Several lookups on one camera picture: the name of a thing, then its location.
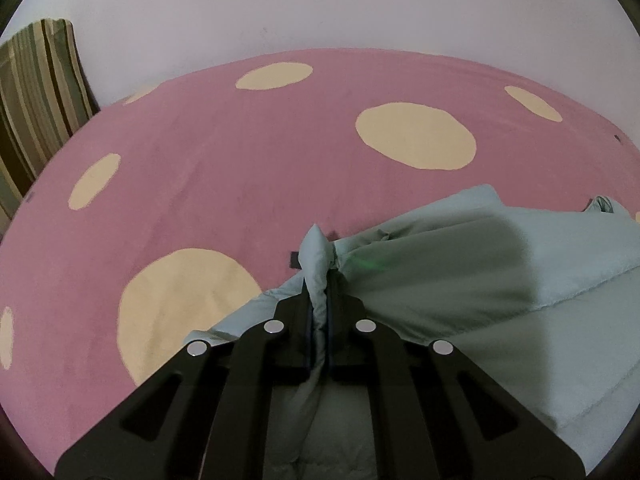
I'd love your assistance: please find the pink dotted bed sheet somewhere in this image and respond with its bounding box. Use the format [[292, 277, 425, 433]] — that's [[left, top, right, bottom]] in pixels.
[[0, 48, 640, 466]]

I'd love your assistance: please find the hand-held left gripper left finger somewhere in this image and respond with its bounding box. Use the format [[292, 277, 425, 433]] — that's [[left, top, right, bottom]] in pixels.
[[54, 277, 314, 480]]

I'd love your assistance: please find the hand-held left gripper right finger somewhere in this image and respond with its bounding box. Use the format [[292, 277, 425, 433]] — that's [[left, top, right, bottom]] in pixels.
[[325, 271, 586, 480]]

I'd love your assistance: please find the striped cushion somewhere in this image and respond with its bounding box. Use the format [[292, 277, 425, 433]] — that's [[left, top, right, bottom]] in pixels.
[[0, 18, 102, 233]]

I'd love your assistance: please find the light blue puffer jacket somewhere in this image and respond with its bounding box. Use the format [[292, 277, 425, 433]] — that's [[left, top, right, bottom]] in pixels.
[[190, 184, 640, 480]]

